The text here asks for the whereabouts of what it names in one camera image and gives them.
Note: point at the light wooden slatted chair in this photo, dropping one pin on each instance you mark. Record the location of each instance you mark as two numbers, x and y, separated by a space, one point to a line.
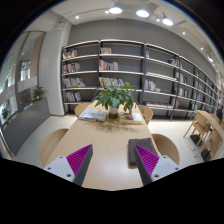
213 145

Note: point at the green potted plant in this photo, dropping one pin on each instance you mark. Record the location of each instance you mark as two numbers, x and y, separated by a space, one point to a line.
113 111

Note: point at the ceiling lights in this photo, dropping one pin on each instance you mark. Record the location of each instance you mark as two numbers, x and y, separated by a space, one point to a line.
142 13

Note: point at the grey bookshelf unit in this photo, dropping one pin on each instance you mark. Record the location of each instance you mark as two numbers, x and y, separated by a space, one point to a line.
121 56

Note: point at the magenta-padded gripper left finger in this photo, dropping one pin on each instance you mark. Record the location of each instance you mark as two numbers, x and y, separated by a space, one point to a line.
65 168

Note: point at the light wooden side table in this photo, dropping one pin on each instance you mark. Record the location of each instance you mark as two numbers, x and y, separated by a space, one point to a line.
206 116

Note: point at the white magazine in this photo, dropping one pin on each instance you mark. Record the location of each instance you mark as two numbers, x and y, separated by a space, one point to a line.
92 115

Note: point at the yellow book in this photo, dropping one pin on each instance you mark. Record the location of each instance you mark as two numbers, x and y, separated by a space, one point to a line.
130 118

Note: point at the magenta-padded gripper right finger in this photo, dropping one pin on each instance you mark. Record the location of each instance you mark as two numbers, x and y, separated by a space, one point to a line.
161 168

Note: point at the small background potted plant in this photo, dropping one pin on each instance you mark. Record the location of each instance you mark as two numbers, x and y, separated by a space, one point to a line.
38 92
5 112

